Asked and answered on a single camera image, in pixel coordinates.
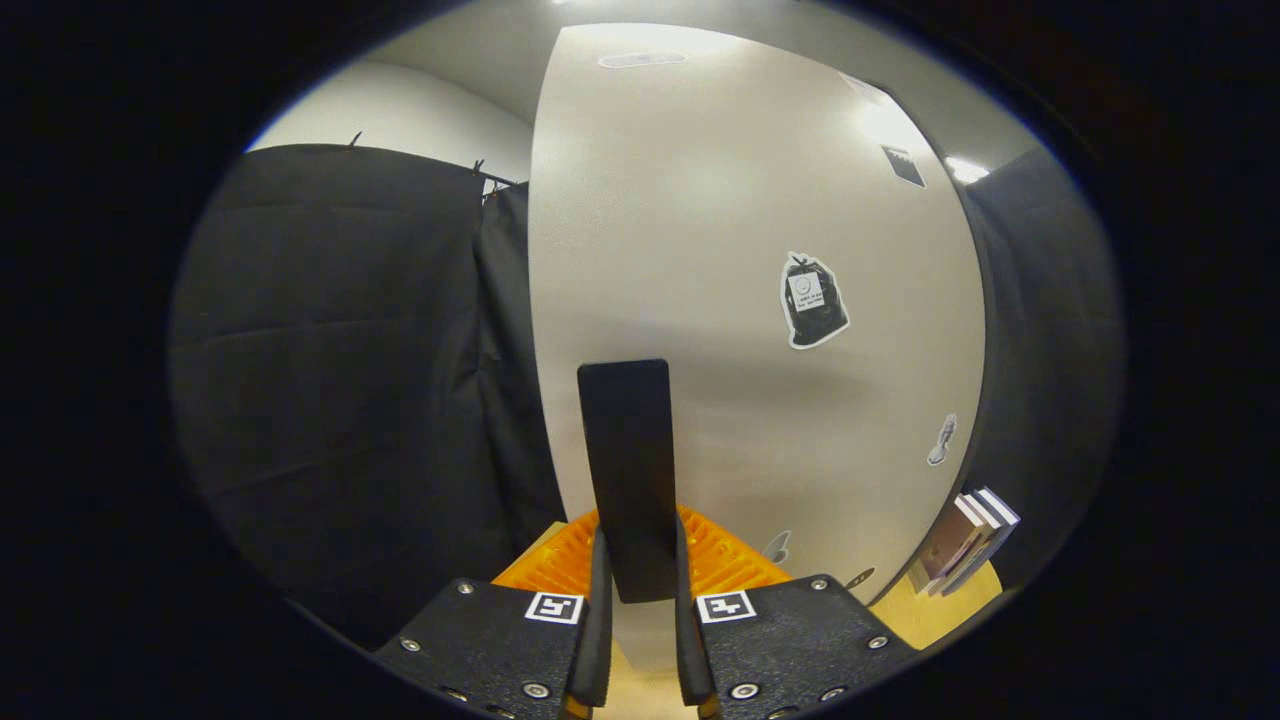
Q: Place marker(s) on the small ceiling light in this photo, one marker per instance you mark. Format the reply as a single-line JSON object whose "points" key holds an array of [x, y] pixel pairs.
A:
{"points": [[966, 170]]}

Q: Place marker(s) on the black backdrop cloth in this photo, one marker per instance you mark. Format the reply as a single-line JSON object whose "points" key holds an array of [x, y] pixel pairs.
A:
{"points": [[330, 400]]}

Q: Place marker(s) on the beige cabinet door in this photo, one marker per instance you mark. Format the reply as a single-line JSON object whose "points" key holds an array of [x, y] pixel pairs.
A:
{"points": [[700, 250]]}

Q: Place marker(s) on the black yellow spine book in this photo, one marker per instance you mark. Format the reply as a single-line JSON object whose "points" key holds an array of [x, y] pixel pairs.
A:
{"points": [[975, 535]]}

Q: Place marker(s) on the brown spine book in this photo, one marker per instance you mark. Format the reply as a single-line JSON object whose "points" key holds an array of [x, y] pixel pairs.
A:
{"points": [[940, 550]]}

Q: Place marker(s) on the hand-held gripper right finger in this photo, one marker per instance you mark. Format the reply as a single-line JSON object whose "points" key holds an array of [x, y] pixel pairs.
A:
{"points": [[688, 640]]}

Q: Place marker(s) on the grey blue spine book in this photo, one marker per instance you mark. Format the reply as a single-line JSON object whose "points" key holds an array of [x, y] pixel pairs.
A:
{"points": [[1000, 515]]}

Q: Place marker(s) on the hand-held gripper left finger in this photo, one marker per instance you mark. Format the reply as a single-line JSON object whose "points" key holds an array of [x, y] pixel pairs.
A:
{"points": [[598, 640]]}

